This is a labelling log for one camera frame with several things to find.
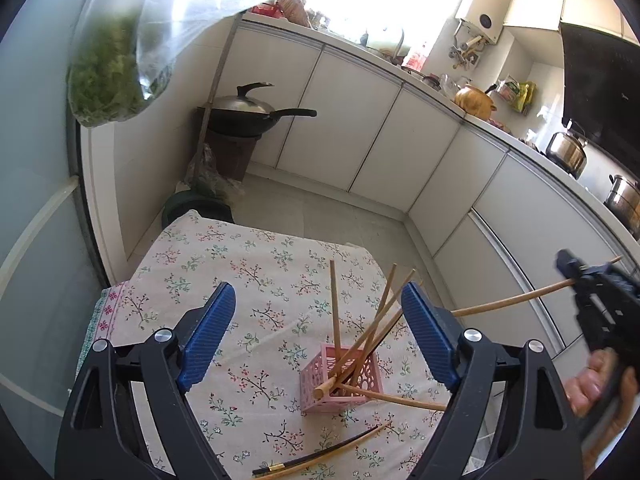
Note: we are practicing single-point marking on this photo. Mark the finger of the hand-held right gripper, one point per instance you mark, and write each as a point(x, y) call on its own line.
point(587, 275)

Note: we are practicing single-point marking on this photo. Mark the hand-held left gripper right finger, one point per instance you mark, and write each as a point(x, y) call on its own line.
point(425, 330)

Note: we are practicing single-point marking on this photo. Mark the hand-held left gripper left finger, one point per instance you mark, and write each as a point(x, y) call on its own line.
point(210, 335)

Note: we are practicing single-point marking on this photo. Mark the thick pale bamboo chopstick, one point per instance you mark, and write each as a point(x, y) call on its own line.
point(380, 295)
point(392, 300)
point(387, 330)
point(335, 305)

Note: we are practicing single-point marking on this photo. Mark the thin curved wooden chopstick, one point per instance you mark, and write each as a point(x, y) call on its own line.
point(350, 447)
point(400, 400)
point(510, 300)

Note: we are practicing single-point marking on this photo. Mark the pink perforated utensil holder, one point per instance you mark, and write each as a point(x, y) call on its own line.
point(320, 375)

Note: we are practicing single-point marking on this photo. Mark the black chopstick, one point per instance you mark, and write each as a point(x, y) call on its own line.
point(310, 461)

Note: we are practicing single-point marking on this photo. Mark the person's right hand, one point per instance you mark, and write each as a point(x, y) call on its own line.
point(590, 385)

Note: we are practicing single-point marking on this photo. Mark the steel cooking pot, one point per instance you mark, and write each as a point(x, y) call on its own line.
point(625, 205)
point(565, 152)

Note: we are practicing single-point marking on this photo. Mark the floral tablecloth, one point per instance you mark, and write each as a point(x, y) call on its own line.
point(260, 270)

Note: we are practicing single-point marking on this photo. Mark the pink patterned towel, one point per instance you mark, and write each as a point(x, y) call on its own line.
point(107, 320)

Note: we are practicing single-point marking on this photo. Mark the dark green basin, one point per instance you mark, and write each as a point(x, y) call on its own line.
point(195, 207)

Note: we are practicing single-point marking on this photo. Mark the bag of greens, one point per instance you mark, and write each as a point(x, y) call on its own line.
point(210, 177)

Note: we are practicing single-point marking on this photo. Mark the brown bucket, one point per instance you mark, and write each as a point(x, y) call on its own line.
point(232, 155)

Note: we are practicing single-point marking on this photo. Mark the black range hood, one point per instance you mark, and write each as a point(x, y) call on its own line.
point(600, 85)

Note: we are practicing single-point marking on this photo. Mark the colourful snack packets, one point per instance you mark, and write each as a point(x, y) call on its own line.
point(517, 95)

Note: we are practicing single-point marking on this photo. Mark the golden kettle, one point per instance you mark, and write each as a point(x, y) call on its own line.
point(472, 102)

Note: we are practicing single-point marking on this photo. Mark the black wok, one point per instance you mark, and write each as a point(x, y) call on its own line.
point(250, 125)

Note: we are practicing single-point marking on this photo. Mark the white base kitchen cabinets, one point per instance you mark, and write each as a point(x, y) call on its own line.
point(360, 125)

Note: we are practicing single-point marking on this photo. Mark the steel wok lid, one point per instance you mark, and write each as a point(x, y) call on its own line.
point(240, 102)

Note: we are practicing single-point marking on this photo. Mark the frosted glass door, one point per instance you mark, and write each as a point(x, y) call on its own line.
point(40, 160)

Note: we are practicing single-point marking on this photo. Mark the water heater pipes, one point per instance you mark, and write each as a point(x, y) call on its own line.
point(465, 47)

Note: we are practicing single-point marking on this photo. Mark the wooden pole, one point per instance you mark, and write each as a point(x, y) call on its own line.
point(220, 75)

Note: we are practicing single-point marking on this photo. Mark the plastic bag of green vegetables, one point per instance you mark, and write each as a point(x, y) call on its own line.
point(107, 80)

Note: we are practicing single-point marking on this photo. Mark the white water heater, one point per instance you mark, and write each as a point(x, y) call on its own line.
point(482, 5)

